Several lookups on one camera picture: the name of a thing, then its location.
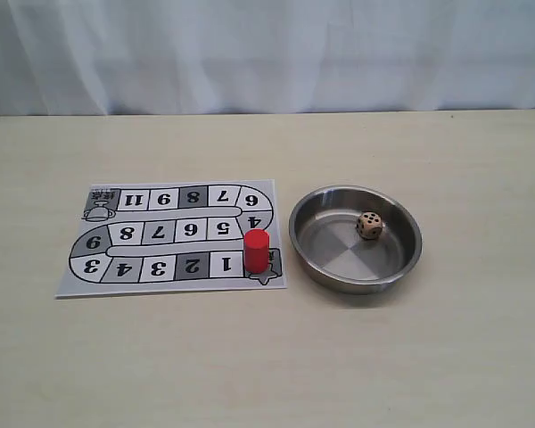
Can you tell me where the red cylinder game piece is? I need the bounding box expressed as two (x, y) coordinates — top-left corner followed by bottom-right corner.
(243, 228), (269, 274)

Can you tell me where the wooden die with black pips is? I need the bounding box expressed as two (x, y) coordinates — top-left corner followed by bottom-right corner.
(356, 211), (383, 240)

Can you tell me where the stainless steel round bowl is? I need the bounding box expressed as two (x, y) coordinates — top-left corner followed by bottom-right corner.
(288, 185), (423, 295)

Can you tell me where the grey numbered game board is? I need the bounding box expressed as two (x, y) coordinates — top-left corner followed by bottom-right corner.
(55, 179), (286, 299)

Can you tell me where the white curtain backdrop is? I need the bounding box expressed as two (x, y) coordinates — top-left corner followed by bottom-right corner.
(0, 1), (535, 115)

